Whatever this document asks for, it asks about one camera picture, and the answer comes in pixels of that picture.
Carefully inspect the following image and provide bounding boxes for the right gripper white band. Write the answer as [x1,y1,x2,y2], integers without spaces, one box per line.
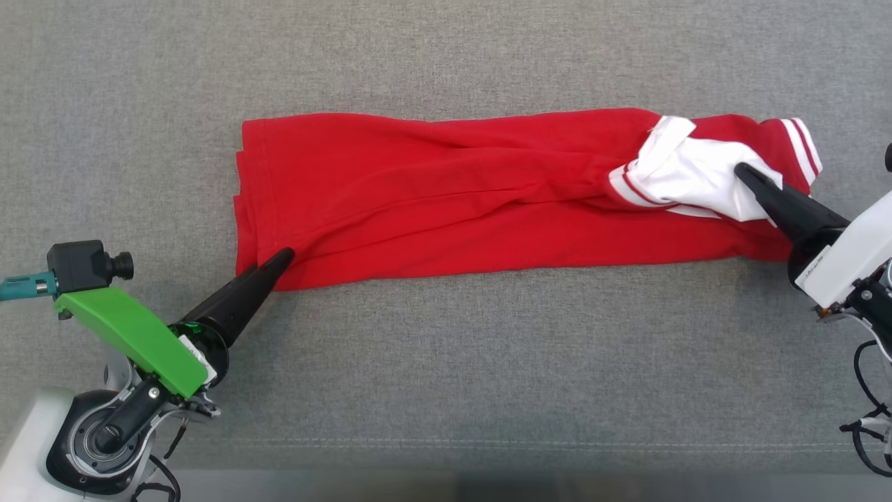
[734,162,892,311]

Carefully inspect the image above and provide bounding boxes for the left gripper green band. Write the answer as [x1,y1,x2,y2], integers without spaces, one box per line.
[54,247,295,400]

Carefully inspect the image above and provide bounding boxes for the red white basketball jersey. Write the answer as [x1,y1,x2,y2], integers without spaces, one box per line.
[233,107,824,292]

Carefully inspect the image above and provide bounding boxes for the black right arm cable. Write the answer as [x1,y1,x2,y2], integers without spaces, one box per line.
[840,342,892,478]

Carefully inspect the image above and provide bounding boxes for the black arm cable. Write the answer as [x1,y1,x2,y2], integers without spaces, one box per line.
[132,418,189,502]
[840,342,892,478]

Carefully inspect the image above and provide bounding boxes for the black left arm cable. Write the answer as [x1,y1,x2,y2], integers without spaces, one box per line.
[132,418,189,502]

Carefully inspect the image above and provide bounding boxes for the teal cable connector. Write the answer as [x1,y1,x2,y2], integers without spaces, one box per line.
[0,273,58,302]

